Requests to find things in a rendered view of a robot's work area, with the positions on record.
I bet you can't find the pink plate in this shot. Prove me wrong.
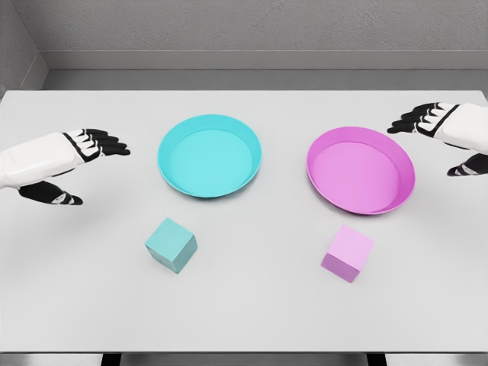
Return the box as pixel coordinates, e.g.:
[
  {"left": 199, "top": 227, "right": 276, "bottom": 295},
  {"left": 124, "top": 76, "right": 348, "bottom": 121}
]
[{"left": 306, "top": 127, "right": 416, "bottom": 217}]

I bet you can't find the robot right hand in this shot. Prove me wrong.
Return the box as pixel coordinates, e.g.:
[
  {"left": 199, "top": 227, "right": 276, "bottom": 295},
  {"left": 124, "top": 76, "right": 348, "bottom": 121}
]
[{"left": 387, "top": 101, "right": 488, "bottom": 178}]

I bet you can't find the pink block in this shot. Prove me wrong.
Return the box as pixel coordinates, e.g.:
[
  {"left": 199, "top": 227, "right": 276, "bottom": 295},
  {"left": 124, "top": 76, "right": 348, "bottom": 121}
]
[{"left": 320, "top": 224, "right": 375, "bottom": 284}]

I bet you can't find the cyan plate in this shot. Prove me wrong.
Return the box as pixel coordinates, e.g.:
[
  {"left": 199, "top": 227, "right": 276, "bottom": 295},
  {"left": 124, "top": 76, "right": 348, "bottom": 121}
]
[{"left": 157, "top": 114, "right": 263, "bottom": 200}]

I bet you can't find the cyan block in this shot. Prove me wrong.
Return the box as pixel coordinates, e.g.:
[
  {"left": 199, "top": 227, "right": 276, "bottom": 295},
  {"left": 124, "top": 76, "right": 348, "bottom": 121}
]
[{"left": 144, "top": 217, "right": 198, "bottom": 275}]

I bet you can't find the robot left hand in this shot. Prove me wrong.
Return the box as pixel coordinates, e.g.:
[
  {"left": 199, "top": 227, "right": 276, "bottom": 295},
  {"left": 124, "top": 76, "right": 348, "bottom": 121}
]
[{"left": 0, "top": 128, "right": 131, "bottom": 207}]

